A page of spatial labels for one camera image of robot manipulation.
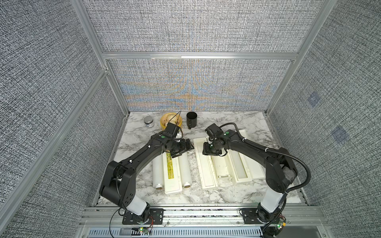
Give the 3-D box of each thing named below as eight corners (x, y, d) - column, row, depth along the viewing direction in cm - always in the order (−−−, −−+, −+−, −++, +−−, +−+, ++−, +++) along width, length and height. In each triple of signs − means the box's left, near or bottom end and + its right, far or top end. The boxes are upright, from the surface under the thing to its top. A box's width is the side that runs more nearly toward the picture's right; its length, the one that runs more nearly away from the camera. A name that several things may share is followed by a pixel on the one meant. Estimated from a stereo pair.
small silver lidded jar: (145, 127, 113) (143, 122, 108) (146, 121, 117) (144, 116, 112) (153, 127, 113) (151, 122, 108) (154, 121, 117) (153, 116, 112)
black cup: (186, 130, 110) (186, 123, 103) (187, 118, 117) (186, 111, 111) (197, 130, 110) (197, 123, 103) (196, 118, 117) (197, 111, 111)
